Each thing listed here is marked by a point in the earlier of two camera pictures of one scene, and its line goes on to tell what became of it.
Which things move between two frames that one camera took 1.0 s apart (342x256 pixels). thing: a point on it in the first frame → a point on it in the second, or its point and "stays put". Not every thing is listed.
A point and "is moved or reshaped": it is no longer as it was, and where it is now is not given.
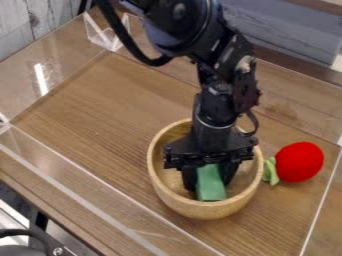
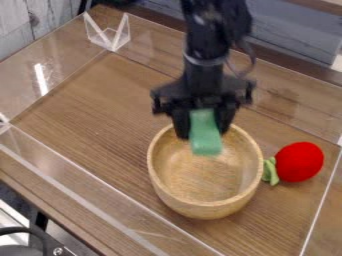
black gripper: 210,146 → 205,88
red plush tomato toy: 298,163 stays put
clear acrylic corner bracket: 105,36 stays put
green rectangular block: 210,184 is moved or reshaped
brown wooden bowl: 241,193 stays put
